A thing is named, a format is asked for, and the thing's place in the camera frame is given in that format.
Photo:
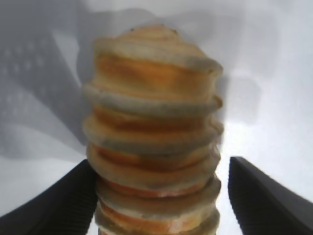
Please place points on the long striped bread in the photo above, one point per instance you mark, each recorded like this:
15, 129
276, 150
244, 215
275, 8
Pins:
151, 122

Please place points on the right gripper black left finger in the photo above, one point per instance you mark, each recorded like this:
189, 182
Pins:
53, 208

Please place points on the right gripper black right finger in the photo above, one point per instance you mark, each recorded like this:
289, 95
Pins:
269, 208

